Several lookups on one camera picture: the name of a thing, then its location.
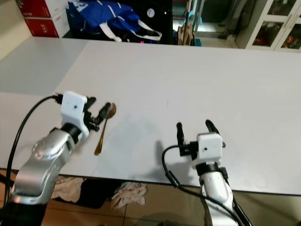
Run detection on black bag on floor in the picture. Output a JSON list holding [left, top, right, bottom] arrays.
[[75, 178, 120, 209]]

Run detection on red and white cardboard box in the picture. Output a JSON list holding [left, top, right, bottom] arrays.
[[15, 0, 61, 19], [24, 18, 70, 38]]

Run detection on tan straw broom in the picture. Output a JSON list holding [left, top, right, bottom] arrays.
[[177, 0, 195, 46]]

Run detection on crumpled white cloth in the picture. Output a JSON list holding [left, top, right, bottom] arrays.
[[111, 182, 147, 211]]

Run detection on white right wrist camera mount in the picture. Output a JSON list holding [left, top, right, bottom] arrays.
[[191, 132, 224, 165]]

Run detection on black table leg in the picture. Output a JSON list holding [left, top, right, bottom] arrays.
[[0, 169, 14, 190]]

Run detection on black case with round sticker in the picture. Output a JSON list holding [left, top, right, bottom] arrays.
[[125, 0, 175, 45]]

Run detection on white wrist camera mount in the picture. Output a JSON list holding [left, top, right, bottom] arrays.
[[61, 91, 88, 135], [191, 132, 224, 165]]

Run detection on blue bag with white straps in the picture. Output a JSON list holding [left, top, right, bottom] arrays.
[[67, 0, 163, 43]]

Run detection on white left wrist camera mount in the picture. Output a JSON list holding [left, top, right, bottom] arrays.
[[61, 91, 88, 135]]

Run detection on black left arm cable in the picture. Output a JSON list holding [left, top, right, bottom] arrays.
[[7, 94, 64, 201]]

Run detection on white glass door cabinet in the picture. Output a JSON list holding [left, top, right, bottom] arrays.
[[235, 0, 301, 50]]

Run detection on gold metal spoon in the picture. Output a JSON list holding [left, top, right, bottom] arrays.
[[95, 103, 117, 156]]

